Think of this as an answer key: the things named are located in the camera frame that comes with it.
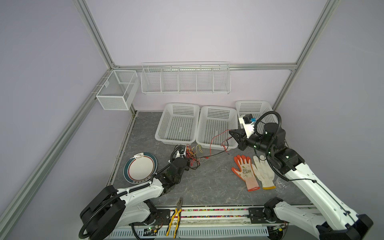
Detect black cable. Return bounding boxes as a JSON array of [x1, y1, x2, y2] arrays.
[[191, 136, 238, 170]]

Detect red clip lead cable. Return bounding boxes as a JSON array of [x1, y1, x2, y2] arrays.
[[206, 129, 238, 158]]

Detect yellow cable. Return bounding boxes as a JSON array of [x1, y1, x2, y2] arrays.
[[187, 144, 211, 160]]

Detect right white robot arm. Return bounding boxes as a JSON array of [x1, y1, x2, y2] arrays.
[[229, 123, 374, 240]]

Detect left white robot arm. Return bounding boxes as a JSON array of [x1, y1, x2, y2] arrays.
[[78, 157, 190, 240]]

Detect middle white plastic basket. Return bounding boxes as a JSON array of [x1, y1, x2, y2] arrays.
[[196, 106, 239, 151]]

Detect white plastic basket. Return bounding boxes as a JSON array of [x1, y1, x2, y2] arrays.
[[155, 103, 200, 145], [196, 106, 239, 151], [236, 100, 278, 134]]

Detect orange coated work glove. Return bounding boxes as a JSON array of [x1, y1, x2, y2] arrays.
[[231, 155, 260, 192]]

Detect right white plastic basket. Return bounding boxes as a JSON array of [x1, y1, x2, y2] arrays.
[[236, 100, 278, 134]]

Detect green rimmed white plate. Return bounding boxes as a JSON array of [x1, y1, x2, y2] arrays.
[[123, 152, 158, 185]]

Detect white yellow-cuffed work glove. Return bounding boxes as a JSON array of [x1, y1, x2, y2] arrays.
[[252, 156, 276, 190]]

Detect left white plastic basket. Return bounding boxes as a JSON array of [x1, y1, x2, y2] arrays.
[[155, 103, 200, 145]]

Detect white mesh box basket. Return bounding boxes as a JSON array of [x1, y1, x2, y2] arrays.
[[96, 70, 140, 111]]

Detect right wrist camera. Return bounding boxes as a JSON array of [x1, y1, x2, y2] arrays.
[[239, 114, 256, 139]]

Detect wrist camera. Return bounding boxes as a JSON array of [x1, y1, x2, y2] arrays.
[[239, 114, 256, 139], [174, 145, 187, 159]]

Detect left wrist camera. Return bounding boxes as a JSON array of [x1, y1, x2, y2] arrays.
[[174, 145, 187, 159]]

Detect yellow handled pliers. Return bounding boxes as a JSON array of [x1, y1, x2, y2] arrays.
[[166, 197, 183, 239]]

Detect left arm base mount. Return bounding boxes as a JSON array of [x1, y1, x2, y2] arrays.
[[134, 209, 171, 226]]

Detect aluminium front rail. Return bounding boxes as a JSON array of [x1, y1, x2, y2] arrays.
[[83, 204, 334, 230]]

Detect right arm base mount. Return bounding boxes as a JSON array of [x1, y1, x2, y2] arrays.
[[247, 207, 288, 225]]

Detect long white wire shelf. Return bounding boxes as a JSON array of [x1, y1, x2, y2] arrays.
[[141, 62, 232, 95]]

